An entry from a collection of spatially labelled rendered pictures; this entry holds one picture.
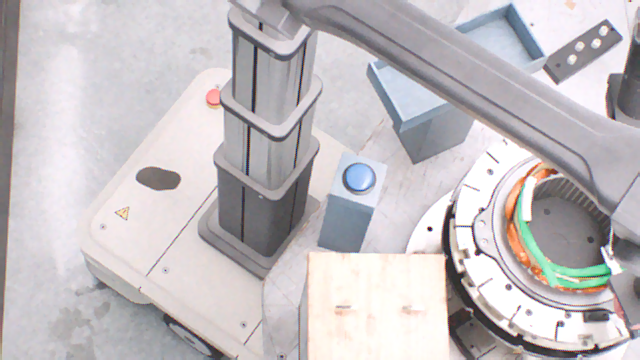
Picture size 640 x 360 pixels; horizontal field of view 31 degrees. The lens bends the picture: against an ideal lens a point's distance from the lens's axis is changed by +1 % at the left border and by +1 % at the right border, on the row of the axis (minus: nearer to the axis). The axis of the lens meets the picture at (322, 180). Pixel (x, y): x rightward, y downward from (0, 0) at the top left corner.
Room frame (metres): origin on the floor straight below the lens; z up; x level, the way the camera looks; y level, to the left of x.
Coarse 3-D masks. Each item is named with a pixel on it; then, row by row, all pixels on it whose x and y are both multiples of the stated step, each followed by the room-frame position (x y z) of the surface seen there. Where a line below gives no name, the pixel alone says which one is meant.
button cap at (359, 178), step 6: (354, 168) 0.62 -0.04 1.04; (360, 168) 0.62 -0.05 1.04; (366, 168) 0.62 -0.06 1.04; (348, 174) 0.61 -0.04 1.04; (354, 174) 0.61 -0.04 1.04; (360, 174) 0.61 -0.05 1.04; (366, 174) 0.61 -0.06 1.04; (372, 174) 0.62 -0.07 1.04; (348, 180) 0.60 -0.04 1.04; (354, 180) 0.60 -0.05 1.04; (360, 180) 0.60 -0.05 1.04; (366, 180) 0.61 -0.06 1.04; (372, 180) 0.61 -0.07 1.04; (354, 186) 0.59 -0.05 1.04; (360, 186) 0.59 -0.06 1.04; (366, 186) 0.60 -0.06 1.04
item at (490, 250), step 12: (516, 168) 0.65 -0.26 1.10; (504, 180) 0.63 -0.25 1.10; (492, 204) 0.59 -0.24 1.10; (480, 216) 0.57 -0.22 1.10; (492, 216) 0.57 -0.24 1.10; (480, 228) 0.55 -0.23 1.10; (492, 228) 0.55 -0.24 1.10; (480, 240) 0.53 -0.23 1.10; (492, 240) 0.53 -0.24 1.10; (492, 252) 0.52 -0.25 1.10; (504, 264) 0.50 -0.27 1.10; (540, 300) 0.46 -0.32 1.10; (612, 300) 0.49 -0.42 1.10; (612, 312) 0.47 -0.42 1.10
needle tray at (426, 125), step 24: (456, 24) 0.87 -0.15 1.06; (480, 24) 0.90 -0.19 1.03; (504, 24) 0.92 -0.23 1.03; (504, 48) 0.87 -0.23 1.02; (528, 48) 0.88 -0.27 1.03; (384, 72) 0.79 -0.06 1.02; (528, 72) 0.84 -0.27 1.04; (384, 96) 0.74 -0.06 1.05; (408, 96) 0.76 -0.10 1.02; (432, 96) 0.77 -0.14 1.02; (408, 120) 0.70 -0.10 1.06; (432, 120) 0.76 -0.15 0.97; (456, 120) 0.79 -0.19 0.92; (408, 144) 0.78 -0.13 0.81; (432, 144) 0.77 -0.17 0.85; (456, 144) 0.81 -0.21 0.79
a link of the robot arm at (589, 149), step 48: (240, 0) 0.44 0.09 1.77; (288, 0) 0.45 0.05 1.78; (336, 0) 0.45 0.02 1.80; (384, 0) 0.45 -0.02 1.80; (384, 48) 0.41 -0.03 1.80; (432, 48) 0.41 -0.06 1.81; (480, 48) 0.42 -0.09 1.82; (480, 96) 0.38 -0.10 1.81; (528, 96) 0.38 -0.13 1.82; (528, 144) 0.35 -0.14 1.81; (576, 144) 0.35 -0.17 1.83; (624, 144) 0.36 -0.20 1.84; (624, 192) 0.32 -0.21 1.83
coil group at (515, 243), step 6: (510, 222) 0.56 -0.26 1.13; (510, 228) 0.55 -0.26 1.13; (516, 234) 0.54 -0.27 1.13; (510, 240) 0.53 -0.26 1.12; (516, 240) 0.53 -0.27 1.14; (516, 246) 0.52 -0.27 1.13; (522, 246) 0.52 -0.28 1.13; (516, 252) 0.52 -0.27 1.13; (522, 252) 0.51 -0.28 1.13; (522, 258) 0.51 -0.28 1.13; (528, 258) 0.51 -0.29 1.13
